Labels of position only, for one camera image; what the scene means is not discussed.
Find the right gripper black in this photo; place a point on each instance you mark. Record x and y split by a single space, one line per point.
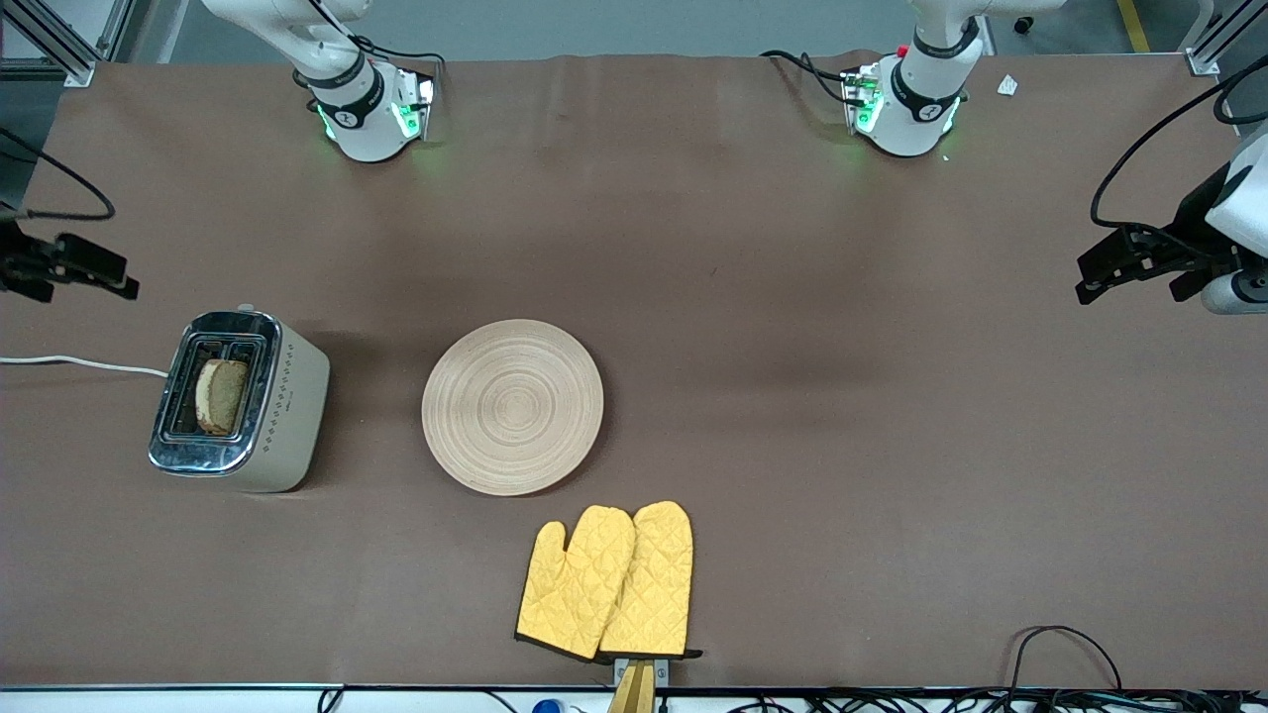
14 259

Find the round wooden plate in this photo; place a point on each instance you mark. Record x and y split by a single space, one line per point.
512 407

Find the chrome and beige toaster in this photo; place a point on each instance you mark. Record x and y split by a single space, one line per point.
287 416

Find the yellow quilted oven mitt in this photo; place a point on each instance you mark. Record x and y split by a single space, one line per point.
570 584
654 584

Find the small white paper scrap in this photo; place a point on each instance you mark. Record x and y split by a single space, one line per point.
1007 85

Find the brown bread toast slice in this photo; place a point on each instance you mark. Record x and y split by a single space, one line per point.
223 396

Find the yellow wooden post with bracket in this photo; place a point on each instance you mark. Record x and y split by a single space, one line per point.
634 688

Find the black caster wheel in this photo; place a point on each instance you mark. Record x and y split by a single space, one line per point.
1023 23

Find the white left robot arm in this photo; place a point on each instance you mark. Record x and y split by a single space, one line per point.
916 119

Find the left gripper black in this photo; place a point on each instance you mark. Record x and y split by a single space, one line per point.
1195 226

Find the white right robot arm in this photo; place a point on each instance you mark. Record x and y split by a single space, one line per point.
367 129

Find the table cover sheet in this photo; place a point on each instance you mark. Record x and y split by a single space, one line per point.
792 297

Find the aluminium frame profile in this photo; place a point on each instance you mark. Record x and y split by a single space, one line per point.
69 64
1204 59

